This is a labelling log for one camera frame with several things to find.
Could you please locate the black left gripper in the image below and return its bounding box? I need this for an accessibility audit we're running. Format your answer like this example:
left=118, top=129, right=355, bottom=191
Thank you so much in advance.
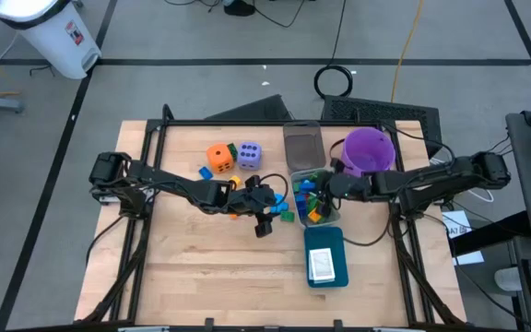
left=237, top=173, right=281, bottom=239

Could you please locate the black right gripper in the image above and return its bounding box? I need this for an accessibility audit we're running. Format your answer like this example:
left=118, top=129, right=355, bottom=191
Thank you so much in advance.
left=315, top=159, right=374, bottom=218

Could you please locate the light blue block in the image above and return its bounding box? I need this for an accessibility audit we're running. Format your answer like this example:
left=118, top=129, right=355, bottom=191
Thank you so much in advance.
left=270, top=192, right=290, bottom=215

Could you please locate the large blue block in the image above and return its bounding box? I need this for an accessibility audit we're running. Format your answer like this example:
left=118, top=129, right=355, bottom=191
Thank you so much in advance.
left=294, top=193, right=309, bottom=219

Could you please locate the light grey plastic bin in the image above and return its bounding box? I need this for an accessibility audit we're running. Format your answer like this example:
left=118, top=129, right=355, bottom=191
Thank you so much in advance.
left=289, top=167, right=343, bottom=230

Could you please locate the teal plastic bin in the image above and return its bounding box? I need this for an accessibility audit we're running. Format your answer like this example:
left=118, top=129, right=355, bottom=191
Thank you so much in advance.
left=302, top=225, right=350, bottom=290

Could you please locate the purple foam die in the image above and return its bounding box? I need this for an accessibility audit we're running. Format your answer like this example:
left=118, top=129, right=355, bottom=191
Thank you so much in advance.
left=237, top=140, right=264, bottom=172

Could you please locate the transparent grey plastic bin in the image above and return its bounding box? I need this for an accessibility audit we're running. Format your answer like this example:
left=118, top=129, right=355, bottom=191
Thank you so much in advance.
left=282, top=120, right=327, bottom=175

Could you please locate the purple plastic bucket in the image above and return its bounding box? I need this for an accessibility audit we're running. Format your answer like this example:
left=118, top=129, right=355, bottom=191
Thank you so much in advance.
left=329, top=126, right=396, bottom=179

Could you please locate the orange foam die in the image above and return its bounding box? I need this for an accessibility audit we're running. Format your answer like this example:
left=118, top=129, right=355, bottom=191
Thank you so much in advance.
left=206, top=142, right=236, bottom=175

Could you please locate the black angled panel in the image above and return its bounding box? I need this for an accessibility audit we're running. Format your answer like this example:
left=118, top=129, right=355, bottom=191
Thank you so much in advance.
left=204, top=93, right=294, bottom=123

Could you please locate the black perforated case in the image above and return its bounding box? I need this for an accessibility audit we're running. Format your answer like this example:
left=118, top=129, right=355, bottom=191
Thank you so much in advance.
left=320, top=94, right=443, bottom=159

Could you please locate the white paper sheet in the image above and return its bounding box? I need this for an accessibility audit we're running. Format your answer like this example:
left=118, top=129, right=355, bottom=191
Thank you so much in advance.
left=452, top=250, right=486, bottom=267
left=440, top=209, right=474, bottom=240

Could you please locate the person's foot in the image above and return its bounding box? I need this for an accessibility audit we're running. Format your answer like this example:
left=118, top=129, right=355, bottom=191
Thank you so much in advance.
left=221, top=0, right=257, bottom=18

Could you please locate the white cylinder object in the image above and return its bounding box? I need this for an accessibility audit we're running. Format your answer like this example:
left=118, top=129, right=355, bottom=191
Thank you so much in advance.
left=493, top=266, right=524, bottom=293

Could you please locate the dark keyboard desk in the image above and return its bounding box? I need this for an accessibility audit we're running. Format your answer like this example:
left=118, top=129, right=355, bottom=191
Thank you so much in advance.
left=449, top=210, right=531, bottom=332

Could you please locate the white trash bin black lid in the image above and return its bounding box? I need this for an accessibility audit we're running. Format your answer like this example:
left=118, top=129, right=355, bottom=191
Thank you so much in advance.
left=0, top=0, right=103, bottom=81

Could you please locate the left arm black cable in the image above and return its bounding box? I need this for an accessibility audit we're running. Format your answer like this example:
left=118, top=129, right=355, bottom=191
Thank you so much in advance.
left=259, top=172, right=291, bottom=208

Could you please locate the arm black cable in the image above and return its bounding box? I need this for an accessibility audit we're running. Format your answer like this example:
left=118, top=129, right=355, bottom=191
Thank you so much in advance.
left=259, top=172, right=291, bottom=208
left=341, top=202, right=403, bottom=248

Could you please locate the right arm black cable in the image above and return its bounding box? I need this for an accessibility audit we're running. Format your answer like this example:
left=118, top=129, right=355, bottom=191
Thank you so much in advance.
left=341, top=202, right=403, bottom=248

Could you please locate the black hanging coiled cable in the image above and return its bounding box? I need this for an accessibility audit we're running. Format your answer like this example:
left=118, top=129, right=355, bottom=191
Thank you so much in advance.
left=313, top=0, right=355, bottom=100

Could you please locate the white floor cable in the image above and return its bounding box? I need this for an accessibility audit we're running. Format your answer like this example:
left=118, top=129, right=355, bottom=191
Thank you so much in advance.
left=430, top=155, right=496, bottom=204

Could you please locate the yellow hanging cable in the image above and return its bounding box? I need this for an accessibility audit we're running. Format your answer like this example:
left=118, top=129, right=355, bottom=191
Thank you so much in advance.
left=388, top=0, right=427, bottom=104

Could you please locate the black floor cable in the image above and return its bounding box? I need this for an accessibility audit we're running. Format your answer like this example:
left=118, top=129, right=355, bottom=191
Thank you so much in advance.
left=162, top=0, right=307, bottom=29

